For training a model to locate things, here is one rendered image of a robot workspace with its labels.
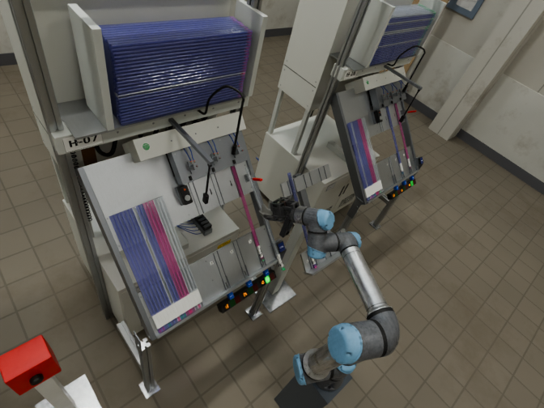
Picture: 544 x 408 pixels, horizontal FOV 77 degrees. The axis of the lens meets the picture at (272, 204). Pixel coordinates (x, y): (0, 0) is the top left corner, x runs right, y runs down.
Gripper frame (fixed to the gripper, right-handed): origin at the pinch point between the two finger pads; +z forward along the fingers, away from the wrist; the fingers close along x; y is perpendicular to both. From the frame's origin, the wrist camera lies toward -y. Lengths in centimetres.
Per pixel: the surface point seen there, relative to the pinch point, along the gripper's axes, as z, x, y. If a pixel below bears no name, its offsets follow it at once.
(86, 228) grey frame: 48, 56, 9
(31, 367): 26, 94, -21
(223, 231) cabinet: 40.4, -5.8, -20.7
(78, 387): 77, 80, -78
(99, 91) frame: 6, 50, 60
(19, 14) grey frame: 3, 65, 80
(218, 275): 11.8, 23.4, -23.1
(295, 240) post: 11.8, -32.3, -33.5
